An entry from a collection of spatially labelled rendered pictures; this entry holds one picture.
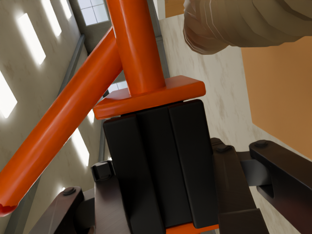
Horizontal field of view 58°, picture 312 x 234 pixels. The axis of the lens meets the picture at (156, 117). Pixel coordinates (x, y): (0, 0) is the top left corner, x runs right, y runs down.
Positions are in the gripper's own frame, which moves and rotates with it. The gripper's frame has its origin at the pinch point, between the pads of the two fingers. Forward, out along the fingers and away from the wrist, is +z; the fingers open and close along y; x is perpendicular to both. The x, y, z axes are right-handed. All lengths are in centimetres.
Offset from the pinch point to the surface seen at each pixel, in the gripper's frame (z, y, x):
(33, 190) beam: 482, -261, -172
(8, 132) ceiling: 501, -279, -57
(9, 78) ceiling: 573, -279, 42
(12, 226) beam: 398, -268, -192
